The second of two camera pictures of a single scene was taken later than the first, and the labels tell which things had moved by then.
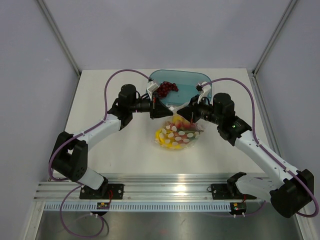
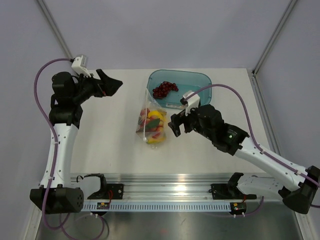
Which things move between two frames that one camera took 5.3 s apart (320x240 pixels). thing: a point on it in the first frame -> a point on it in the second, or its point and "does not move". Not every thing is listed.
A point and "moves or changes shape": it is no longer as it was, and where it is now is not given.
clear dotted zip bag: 177,133 -> 152,124
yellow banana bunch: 162,137 -> 155,140
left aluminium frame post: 59,35 does not move
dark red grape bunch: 164,87 does not move
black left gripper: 157,109 -> 108,86
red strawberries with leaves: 185,132 moves or changes shape
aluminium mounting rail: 141,186 does not move
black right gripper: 190,112 -> 178,119
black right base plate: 221,191 does not move
